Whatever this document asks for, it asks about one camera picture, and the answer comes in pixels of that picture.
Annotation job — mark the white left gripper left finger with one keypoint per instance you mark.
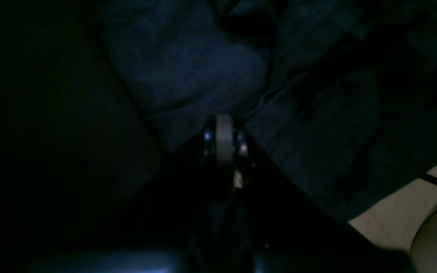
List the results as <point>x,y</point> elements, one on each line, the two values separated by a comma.
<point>165,228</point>

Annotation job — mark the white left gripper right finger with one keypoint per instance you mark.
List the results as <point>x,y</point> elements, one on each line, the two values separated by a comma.
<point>290,233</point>

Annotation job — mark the dark grey T-shirt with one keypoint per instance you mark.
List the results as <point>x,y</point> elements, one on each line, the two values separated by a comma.
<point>340,94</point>

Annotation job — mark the black table cloth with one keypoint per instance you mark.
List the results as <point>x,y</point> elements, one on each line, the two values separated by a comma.
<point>72,145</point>

